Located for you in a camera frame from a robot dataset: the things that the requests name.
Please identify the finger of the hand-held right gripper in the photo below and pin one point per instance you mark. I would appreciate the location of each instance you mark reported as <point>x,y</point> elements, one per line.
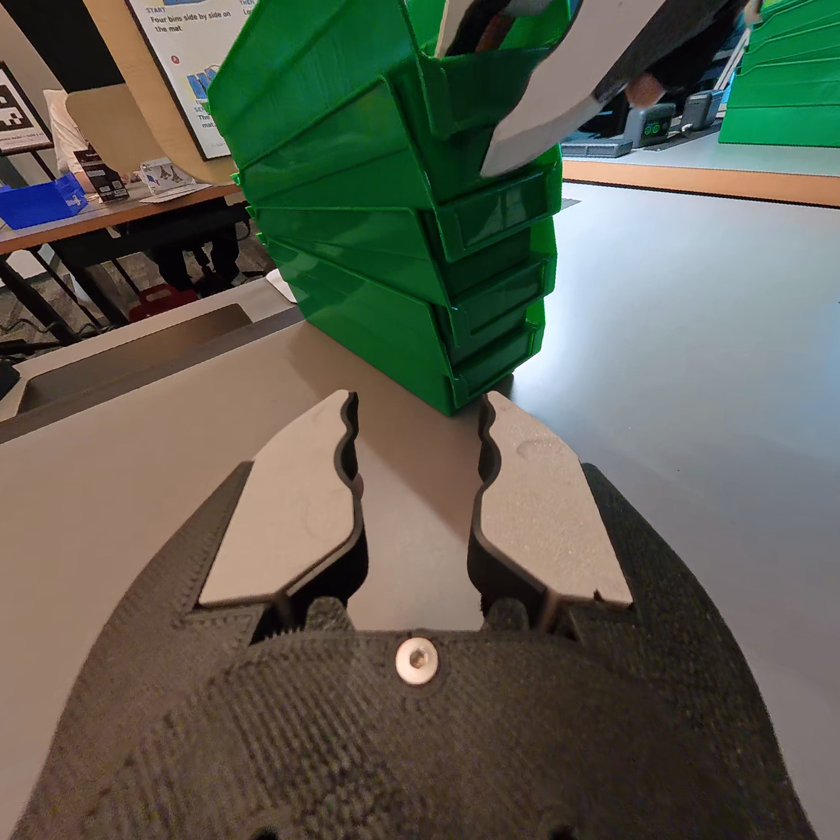
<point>564,85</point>
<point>453,26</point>

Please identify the black box device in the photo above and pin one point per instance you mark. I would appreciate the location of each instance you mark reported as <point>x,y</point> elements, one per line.
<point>8,380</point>

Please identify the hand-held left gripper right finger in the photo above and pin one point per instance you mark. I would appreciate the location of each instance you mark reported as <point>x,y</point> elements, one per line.
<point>551,525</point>

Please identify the grey flat case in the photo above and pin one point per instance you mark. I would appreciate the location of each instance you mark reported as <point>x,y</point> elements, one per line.
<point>597,148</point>

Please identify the black printed card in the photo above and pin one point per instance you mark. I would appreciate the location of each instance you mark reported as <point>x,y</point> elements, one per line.
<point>102,177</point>

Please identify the green plastic bin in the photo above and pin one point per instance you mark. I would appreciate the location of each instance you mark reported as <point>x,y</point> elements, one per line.
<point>499,367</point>
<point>499,302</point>
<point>499,216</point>
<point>315,79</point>

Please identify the blue plastic bin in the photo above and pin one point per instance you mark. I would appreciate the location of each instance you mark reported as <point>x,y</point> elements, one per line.
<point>39,203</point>

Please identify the black and white marker poster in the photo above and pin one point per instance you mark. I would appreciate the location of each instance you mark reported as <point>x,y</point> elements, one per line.
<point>19,111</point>

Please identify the grey device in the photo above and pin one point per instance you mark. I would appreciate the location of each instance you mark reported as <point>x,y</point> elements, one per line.
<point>702,111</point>
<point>649,124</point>

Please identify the stack of green bins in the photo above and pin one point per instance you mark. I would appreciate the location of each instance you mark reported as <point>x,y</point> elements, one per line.
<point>787,85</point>

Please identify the clear acrylic sign holder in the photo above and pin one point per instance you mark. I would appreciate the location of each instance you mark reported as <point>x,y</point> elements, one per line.
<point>167,178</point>

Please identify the brown wooden table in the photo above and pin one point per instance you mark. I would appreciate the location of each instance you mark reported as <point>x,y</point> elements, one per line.
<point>65,229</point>

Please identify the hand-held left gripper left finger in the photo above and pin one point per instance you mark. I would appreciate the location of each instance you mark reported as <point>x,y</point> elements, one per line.
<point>289,525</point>

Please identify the white board stand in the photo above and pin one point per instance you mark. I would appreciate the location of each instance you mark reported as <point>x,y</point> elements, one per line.
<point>282,285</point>

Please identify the person's left hand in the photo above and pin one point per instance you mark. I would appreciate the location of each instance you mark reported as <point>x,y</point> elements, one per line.
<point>359,489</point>

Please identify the red bag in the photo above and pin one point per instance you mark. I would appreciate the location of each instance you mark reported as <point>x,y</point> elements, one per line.
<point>161,302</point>

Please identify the wood-edged white table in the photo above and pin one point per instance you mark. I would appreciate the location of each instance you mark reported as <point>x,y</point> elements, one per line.
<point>709,180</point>

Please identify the white instruction sheet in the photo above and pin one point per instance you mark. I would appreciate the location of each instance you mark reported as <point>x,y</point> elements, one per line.
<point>190,52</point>

